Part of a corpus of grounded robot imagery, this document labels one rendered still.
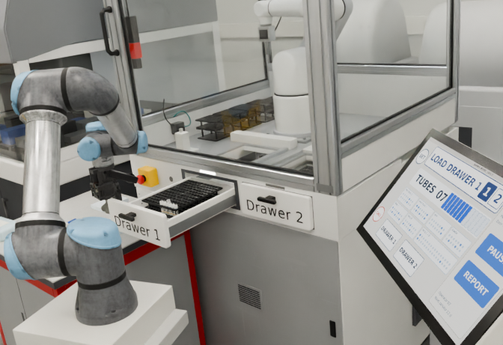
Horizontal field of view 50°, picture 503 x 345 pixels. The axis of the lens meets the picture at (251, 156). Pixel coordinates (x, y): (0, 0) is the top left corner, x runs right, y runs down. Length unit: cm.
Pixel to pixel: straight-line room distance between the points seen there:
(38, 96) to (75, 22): 111
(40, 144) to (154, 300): 48
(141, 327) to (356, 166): 80
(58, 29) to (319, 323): 160
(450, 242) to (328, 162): 61
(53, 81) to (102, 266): 48
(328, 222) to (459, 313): 76
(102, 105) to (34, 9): 104
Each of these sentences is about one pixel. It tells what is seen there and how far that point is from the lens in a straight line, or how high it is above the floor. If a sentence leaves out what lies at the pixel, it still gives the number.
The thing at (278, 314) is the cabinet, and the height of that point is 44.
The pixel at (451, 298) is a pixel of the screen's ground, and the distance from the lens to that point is 103.
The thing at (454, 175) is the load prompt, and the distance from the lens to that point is 119.
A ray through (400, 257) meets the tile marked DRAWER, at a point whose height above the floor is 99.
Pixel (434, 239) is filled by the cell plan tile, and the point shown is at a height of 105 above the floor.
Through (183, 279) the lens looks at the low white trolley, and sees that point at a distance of 216.
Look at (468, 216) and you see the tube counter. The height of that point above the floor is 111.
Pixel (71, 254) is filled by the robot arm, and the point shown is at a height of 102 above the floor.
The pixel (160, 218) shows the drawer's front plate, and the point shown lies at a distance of 167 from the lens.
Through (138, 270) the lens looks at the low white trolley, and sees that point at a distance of 200.
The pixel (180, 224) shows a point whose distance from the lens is 174.
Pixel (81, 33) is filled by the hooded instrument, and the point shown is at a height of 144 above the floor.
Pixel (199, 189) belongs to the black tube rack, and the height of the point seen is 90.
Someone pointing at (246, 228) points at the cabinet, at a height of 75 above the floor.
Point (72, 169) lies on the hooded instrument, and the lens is 257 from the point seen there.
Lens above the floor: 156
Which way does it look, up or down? 17 degrees down
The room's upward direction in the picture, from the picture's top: 6 degrees counter-clockwise
